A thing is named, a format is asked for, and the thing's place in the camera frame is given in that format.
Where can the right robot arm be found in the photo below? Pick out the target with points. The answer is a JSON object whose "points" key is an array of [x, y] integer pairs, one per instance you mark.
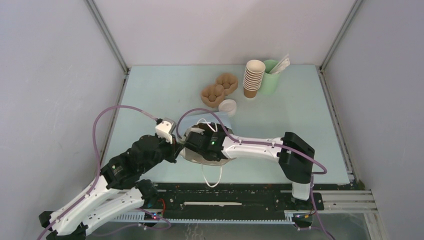
{"points": [[294, 156]]}

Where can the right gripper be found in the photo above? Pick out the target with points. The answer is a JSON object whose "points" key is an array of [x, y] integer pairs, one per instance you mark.
{"points": [[218, 128]]}

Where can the white paper bag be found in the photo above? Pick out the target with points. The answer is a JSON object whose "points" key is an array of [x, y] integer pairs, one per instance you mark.
{"points": [[214, 126]]}

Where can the stack of paper cups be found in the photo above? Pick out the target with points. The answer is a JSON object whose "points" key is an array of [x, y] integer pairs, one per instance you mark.
{"points": [[253, 76]]}

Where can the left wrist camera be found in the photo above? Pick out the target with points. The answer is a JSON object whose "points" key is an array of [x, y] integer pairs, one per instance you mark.
{"points": [[164, 129]]}

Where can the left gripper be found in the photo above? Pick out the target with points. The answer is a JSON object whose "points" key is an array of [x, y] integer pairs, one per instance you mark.
{"points": [[175, 149]]}

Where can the green holder cup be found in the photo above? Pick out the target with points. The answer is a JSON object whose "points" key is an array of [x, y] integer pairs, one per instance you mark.
{"points": [[269, 82]]}

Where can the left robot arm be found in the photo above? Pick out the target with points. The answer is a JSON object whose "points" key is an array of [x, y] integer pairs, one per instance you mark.
{"points": [[117, 190]]}

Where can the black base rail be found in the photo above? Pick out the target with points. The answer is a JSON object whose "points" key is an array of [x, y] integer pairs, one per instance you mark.
{"points": [[270, 203]]}

